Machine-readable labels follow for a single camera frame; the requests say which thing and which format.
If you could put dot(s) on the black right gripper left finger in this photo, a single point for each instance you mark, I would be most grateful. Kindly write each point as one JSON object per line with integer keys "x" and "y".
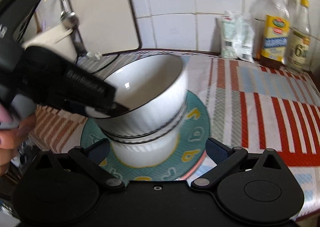
{"x": 87, "y": 162}

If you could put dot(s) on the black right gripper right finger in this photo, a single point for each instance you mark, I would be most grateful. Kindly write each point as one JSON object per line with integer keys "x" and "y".
{"x": 226, "y": 160}

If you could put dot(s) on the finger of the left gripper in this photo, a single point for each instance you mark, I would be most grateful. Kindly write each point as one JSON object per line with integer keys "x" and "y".
{"x": 106, "y": 111}

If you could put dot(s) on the teal fried egg plate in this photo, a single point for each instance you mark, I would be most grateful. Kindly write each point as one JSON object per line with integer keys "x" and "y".
{"x": 193, "y": 135}

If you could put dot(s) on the white ribbed bowl black rim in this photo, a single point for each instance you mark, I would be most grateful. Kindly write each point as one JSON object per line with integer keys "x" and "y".
{"x": 174, "y": 124}
{"x": 154, "y": 88}

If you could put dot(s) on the small white bowl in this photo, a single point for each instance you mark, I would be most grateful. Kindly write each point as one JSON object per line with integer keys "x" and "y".
{"x": 149, "y": 154}

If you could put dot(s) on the pink rabbit carrot plate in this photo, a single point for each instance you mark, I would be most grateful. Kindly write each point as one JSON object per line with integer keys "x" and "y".
{"x": 194, "y": 168}

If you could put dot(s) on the person's left hand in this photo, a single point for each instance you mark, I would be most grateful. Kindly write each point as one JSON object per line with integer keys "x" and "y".
{"x": 12, "y": 139}

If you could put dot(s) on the striped checkered table mat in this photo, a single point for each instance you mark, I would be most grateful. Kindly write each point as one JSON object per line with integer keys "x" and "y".
{"x": 257, "y": 108}

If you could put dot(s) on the chrome faucet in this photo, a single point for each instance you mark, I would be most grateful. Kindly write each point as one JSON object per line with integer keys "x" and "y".
{"x": 71, "y": 22}

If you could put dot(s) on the white cutting board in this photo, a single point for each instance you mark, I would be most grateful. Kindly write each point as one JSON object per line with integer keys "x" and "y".
{"x": 107, "y": 26}

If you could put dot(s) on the yellow label cooking wine bottle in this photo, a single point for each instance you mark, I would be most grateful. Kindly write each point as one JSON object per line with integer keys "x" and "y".
{"x": 272, "y": 32}

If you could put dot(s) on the white plastic seasoning bag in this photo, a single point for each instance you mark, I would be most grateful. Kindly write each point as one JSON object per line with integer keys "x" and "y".
{"x": 237, "y": 36}

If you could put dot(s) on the white vinegar bottle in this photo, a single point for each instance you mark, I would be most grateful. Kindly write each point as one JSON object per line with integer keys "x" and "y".
{"x": 299, "y": 41}

